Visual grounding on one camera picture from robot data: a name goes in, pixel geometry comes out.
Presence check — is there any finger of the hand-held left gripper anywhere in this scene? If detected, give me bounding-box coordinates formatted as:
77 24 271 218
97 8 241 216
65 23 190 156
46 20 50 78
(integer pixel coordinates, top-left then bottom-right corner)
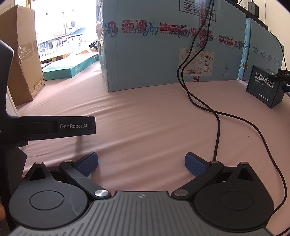
87 116 96 136

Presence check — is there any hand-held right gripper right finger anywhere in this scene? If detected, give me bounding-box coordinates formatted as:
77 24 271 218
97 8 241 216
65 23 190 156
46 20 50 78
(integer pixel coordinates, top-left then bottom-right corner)
171 152 264 200

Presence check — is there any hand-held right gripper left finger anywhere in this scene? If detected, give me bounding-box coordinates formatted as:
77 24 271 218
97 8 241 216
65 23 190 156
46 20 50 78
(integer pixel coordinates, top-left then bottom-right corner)
23 152 112 201

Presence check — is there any teal flat box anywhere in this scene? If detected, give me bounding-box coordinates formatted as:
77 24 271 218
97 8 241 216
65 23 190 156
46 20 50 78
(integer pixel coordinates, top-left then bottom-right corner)
42 54 100 80

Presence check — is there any brown cardboard box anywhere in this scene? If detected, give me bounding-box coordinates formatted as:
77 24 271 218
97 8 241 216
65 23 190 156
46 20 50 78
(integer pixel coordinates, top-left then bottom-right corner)
0 5 46 107

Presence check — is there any large light blue cardboard box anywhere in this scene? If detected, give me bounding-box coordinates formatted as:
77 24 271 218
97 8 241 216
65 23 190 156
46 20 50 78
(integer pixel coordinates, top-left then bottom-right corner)
96 0 248 92

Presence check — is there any small dark printed box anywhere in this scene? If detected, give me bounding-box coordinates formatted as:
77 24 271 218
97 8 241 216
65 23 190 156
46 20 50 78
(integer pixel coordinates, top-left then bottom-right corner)
246 65 285 109

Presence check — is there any black labelled device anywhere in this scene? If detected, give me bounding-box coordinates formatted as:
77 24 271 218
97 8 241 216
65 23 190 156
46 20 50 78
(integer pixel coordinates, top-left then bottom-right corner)
277 69 290 92

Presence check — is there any black power adapter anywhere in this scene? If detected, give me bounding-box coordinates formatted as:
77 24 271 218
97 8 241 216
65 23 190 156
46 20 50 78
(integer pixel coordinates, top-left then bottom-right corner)
248 2 260 17

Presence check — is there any thin black cable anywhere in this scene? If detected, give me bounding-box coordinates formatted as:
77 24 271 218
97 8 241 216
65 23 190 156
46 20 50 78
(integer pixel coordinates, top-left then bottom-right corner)
268 29 285 70

